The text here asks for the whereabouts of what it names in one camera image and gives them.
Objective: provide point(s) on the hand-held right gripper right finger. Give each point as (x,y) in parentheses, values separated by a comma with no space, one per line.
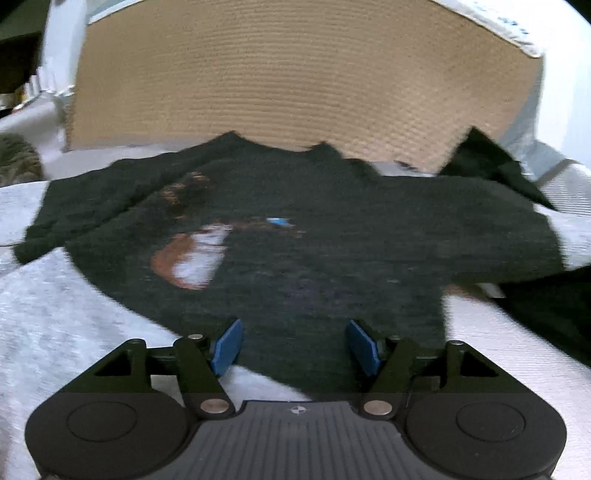
(362,348)

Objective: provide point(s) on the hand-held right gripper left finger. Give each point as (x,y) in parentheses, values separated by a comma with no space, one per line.
(227,348)

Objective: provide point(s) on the dark sweater with squirrel embroidery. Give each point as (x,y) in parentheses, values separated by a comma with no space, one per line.
(346,240)

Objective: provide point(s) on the grey and black knit sweater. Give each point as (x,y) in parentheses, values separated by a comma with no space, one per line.
(55,314)

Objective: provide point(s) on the black thin garment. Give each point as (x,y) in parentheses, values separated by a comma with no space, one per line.
(485,157)

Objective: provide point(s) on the grey woven bed mat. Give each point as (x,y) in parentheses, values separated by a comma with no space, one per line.
(572,207)

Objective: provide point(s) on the grey tabby cat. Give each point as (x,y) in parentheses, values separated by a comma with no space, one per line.
(18,161)

